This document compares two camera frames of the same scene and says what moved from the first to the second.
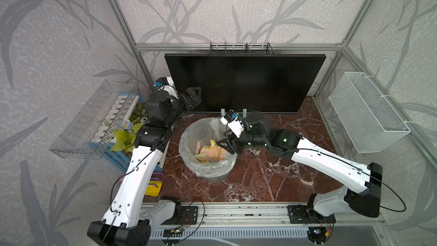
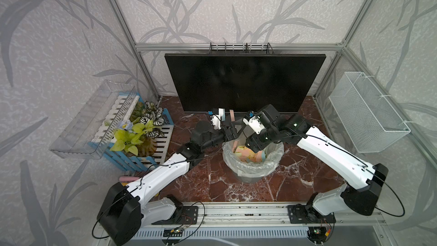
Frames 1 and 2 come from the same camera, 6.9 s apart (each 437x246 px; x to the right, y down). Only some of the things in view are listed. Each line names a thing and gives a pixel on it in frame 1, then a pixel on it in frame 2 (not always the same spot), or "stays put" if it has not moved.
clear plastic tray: (89, 132) stays put
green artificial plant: (127, 129) stays put
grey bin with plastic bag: (201, 154) → (251, 172)
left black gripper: (195, 101) → (231, 135)
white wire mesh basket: (371, 122) stays put
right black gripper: (230, 145) → (253, 141)
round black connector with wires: (318, 235) stays put
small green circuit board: (172, 233) stays put
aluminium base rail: (239, 214) stays put
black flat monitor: (240, 82) stays put
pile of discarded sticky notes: (211, 154) → (245, 154)
